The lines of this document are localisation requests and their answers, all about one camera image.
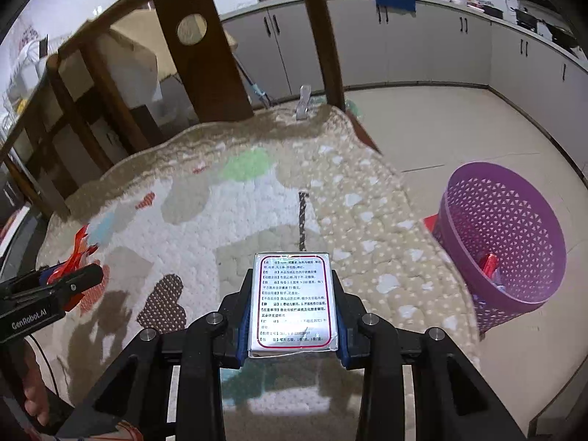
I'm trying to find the white medicine box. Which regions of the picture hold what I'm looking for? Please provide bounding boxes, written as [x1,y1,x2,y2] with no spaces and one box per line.
[248,252,339,358]

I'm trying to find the mop with metal handle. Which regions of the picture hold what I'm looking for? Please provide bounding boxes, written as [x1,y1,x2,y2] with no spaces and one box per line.
[233,55,273,107]

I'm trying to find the clear plastic clip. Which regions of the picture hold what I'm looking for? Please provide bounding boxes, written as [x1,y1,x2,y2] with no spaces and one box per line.
[296,85,312,121]

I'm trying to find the purple plastic basket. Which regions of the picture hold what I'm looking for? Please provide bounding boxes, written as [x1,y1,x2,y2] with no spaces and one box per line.
[432,162,567,337]

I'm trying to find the quilted heart-print blanket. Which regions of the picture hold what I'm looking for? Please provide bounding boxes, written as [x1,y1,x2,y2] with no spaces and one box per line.
[34,103,483,441]

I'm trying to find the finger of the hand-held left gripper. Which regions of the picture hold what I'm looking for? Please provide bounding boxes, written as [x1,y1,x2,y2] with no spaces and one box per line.
[13,263,105,305]
[0,265,61,295]

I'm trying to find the red foil wrapper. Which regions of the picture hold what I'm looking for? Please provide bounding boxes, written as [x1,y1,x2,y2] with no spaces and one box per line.
[48,225,100,313]

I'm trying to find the green plastic bag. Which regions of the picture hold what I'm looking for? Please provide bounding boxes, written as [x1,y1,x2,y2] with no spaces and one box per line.
[344,98,365,123]

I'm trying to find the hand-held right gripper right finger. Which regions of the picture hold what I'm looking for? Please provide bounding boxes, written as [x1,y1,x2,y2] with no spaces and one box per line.
[330,270,525,441]

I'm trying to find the beige cardboard sheet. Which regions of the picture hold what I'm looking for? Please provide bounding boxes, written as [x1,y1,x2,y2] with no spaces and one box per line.
[109,9,240,107]

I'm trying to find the grey kitchen cabinets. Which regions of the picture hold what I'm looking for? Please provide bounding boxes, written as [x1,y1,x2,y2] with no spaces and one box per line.
[220,0,588,161]

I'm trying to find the black cooking pot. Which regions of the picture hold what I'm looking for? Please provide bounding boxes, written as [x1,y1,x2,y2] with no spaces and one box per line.
[514,8,538,33]

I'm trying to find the person's left hand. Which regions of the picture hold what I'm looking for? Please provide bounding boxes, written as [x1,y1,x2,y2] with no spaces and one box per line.
[21,351,52,428]

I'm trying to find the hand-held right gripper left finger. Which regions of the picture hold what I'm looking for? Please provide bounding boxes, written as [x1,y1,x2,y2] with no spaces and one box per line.
[56,279,254,441]

